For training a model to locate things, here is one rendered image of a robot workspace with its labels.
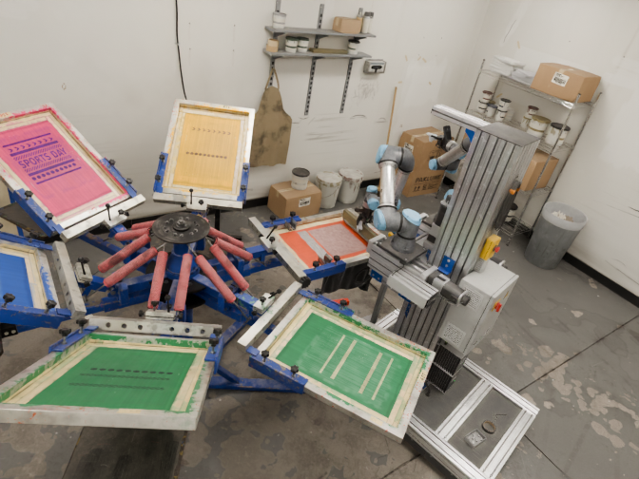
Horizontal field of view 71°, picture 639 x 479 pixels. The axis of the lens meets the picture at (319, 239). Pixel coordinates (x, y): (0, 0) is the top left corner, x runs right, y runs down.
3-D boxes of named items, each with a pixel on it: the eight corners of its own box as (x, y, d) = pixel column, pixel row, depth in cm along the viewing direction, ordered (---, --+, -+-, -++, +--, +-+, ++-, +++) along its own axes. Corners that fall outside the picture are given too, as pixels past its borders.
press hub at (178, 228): (200, 354, 336) (203, 197, 261) (221, 393, 311) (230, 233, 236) (145, 373, 315) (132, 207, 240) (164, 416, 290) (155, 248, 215)
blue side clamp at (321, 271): (339, 266, 296) (341, 258, 292) (344, 271, 292) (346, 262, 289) (301, 277, 280) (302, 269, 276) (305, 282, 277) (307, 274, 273)
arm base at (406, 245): (419, 248, 270) (424, 235, 265) (405, 257, 260) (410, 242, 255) (399, 236, 278) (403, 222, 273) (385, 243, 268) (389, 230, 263)
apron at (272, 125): (284, 162, 510) (296, 66, 452) (287, 164, 505) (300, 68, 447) (242, 166, 482) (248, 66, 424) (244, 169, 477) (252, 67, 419)
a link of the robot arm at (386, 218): (402, 228, 252) (403, 143, 269) (377, 225, 250) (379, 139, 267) (396, 235, 263) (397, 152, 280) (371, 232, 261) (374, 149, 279)
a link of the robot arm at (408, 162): (419, 145, 274) (396, 202, 310) (402, 143, 272) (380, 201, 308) (422, 157, 266) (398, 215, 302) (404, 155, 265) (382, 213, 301)
